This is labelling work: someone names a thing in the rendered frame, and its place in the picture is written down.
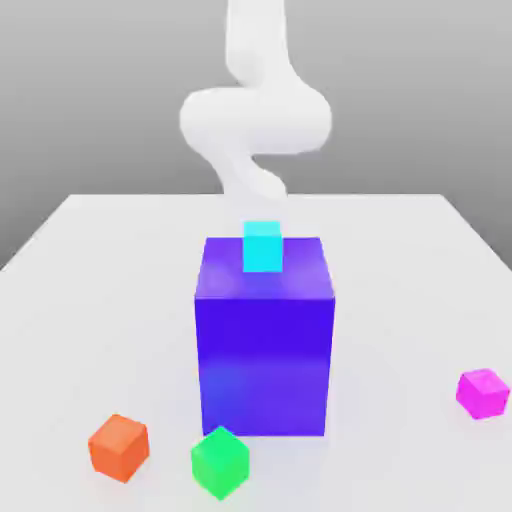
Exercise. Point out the small magenta cube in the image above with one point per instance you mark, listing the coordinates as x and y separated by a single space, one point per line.
482 394

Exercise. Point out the large purple box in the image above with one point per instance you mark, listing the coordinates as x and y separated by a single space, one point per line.
264 352

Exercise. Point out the small green cube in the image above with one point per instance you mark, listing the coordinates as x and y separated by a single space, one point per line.
220 464

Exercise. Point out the small cyan cube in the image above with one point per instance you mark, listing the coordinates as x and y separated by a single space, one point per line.
262 250

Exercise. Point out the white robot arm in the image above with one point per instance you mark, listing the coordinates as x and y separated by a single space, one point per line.
256 120

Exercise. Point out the small orange cube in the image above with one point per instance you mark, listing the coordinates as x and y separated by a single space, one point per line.
118 448

